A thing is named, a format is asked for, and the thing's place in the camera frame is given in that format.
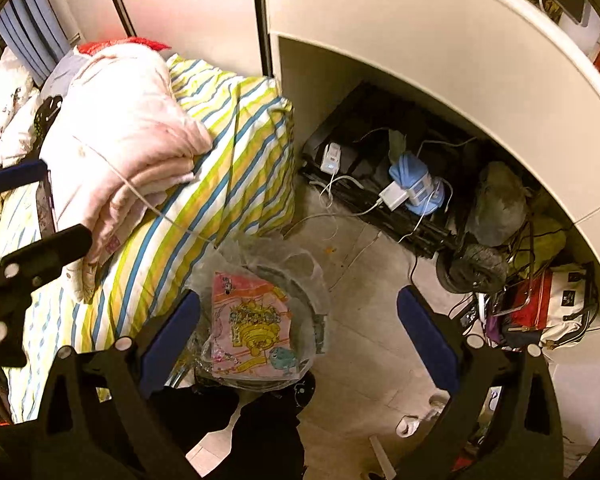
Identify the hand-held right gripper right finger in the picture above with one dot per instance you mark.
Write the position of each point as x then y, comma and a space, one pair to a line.
425, 335

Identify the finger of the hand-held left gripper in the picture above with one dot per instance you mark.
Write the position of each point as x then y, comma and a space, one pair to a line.
20, 176
45, 255

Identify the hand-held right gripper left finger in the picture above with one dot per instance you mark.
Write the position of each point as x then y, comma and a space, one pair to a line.
167, 345

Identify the pink cartoon plastic bag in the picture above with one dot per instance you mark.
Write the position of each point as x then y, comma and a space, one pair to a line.
250, 325

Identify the grey trash bin with liner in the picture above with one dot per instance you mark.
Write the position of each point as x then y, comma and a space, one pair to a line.
310, 305

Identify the white floral quilt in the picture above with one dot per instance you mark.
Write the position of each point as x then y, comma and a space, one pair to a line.
10, 100

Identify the pink blanket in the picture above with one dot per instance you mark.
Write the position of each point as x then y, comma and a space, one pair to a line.
120, 125

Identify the red white bag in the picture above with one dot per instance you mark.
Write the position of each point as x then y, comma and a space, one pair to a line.
545, 305

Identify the blue curtain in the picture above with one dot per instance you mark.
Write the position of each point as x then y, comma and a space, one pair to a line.
30, 35

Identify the white power adapter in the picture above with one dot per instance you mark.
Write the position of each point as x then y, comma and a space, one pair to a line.
392, 196
331, 157

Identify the grey bag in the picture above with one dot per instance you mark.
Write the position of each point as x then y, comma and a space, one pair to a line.
497, 205

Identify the yellow green bag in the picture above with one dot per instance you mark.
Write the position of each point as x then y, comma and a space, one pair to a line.
540, 240

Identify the blue white appliance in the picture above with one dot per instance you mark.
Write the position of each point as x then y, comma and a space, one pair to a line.
415, 175

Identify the red cloth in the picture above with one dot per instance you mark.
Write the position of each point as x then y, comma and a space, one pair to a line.
140, 42

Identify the black rack under desk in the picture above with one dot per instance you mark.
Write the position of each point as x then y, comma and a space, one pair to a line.
360, 160

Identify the yellow green striped bedsheet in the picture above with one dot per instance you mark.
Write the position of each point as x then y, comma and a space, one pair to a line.
240, 160

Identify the white wardrobe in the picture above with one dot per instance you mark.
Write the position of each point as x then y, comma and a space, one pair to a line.
180, 0

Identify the white desk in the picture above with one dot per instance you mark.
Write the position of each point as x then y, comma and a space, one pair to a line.
430, 60

